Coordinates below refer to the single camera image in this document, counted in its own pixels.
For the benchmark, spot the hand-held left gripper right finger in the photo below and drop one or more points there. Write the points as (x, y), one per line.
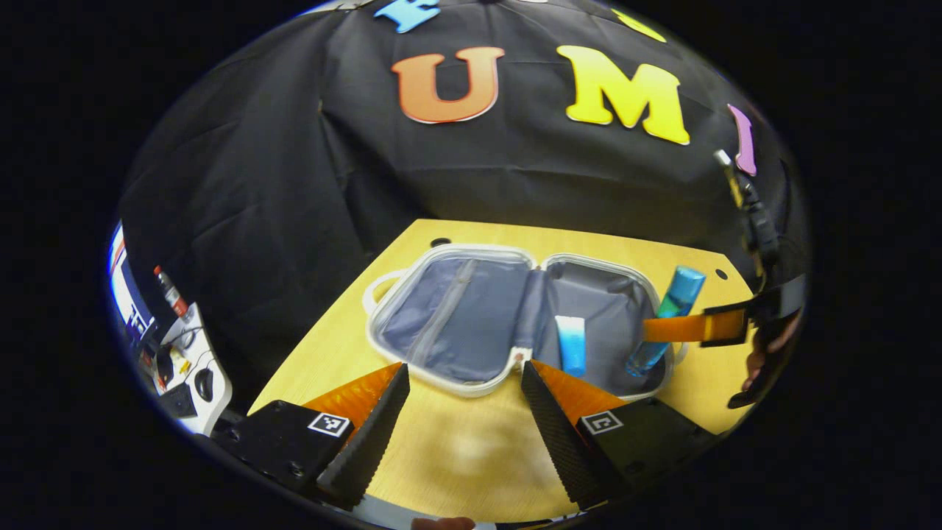
(559, 442)

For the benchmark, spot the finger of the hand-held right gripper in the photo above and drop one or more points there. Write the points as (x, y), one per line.
(725, 327)

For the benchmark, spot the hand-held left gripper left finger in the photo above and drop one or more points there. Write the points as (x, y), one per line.
(375, 434)

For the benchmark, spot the teal blue bottle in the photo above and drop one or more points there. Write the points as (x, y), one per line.
(681, 291)

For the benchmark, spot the white and blue tube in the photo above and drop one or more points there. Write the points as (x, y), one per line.
(571, 353)

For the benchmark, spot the white suitcase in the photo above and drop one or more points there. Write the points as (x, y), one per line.
(471, 316)

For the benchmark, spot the white side desk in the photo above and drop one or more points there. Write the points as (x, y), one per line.
(221, 394)

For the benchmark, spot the black computer mouse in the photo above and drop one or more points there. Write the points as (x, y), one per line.
(204, 384)

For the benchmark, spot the black device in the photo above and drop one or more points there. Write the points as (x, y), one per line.
(179, 401)

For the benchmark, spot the red bottle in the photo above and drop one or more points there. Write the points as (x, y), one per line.
(173, 294)

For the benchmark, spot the black backdrop cloth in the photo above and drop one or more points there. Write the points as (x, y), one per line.
(294, 184)

